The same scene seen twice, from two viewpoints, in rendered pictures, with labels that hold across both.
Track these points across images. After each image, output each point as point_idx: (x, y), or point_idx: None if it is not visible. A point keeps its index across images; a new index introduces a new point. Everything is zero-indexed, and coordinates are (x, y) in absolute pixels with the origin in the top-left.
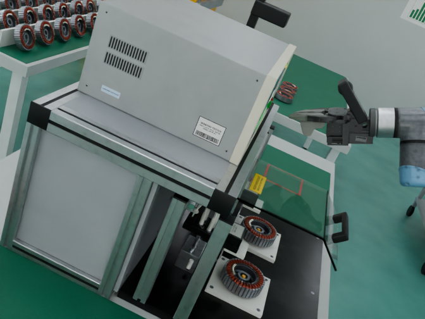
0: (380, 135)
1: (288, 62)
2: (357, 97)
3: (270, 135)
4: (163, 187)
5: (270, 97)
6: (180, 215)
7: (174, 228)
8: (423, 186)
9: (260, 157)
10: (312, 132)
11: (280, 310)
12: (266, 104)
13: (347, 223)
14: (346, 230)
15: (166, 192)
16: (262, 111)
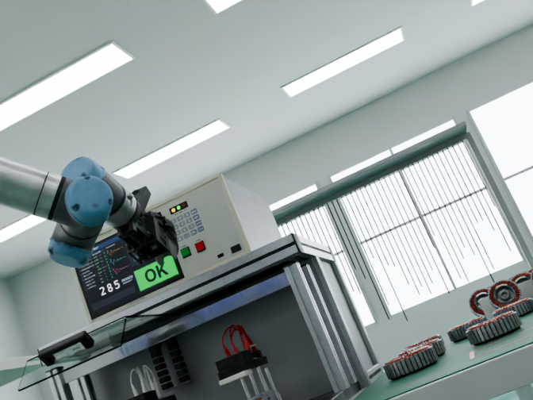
0: (107, 224)
1: (205, 198)
2: (138, 197)
3: (287, 277)
4: (109, 368)
5: (127, 253)
6: (74, 381)
7: (78, 394)
8: (50, 257)
9: (301, 312)
10: (155, 259)
11: None
12: (119, 263)
13: (63, 340)
14: (47, 347)
15: (136, 375)
16: (102, 272)
